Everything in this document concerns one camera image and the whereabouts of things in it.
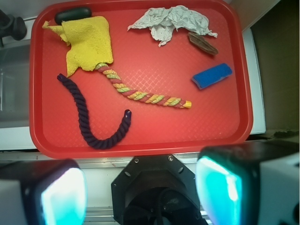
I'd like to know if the brown wood piece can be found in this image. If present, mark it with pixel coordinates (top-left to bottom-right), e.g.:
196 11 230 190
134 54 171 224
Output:
188 32 218 56

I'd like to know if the crumpled white paper towel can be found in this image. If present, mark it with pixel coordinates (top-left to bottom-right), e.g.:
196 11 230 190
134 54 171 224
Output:
127 5 218 47

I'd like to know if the black knob mount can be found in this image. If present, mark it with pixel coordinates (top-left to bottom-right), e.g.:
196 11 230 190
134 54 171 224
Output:
0 10 27 48

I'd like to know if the multicolored twisted rope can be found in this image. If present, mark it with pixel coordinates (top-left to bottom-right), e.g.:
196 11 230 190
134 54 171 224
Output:
95 62 193 110

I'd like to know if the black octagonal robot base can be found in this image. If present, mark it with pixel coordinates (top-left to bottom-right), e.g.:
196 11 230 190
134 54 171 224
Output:
111 155 207 225

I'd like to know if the black oval object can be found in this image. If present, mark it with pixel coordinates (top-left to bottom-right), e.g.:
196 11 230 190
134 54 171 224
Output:
54 7 92 25

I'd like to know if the red plastic tray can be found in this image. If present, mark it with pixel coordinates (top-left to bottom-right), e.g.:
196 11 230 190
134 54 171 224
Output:
29 0 253 158

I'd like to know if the dark purple twisted rope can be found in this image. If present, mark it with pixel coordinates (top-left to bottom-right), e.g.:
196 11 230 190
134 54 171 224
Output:
57 73 132 150

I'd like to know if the blue sponge block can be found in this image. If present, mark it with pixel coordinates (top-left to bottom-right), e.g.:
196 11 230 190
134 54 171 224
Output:
192 63 233 90

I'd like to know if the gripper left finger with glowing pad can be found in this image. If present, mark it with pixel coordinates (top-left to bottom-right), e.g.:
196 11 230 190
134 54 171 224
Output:
0 159 87 225

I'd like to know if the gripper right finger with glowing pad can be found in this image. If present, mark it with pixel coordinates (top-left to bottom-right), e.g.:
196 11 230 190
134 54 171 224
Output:
195 141 300 225

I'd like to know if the yellow cloth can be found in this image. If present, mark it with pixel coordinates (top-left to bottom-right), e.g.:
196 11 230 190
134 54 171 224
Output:
42 16 113 77

